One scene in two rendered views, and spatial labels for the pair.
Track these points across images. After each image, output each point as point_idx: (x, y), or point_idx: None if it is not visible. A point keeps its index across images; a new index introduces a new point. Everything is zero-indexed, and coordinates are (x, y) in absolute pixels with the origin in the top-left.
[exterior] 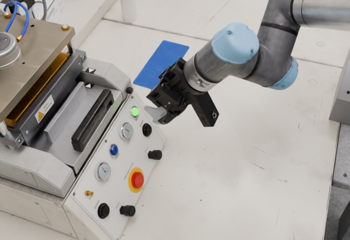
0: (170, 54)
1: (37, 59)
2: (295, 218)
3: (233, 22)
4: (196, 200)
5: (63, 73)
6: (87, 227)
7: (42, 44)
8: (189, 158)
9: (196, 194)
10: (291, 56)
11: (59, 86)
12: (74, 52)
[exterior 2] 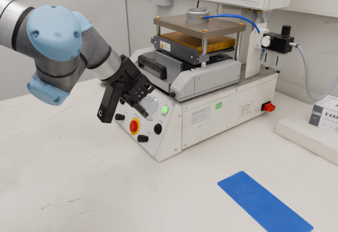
0: (277, 219)
1: (182, 24)
2: (19, 191)
3: (77, 13)
4: (97, 154)
5: (181, 45)
6: None
7: (195, 26)
8: (129, 166)
9: (100, 155)
10: (37, 79)
11: (175, 48)
12: (201, 53)
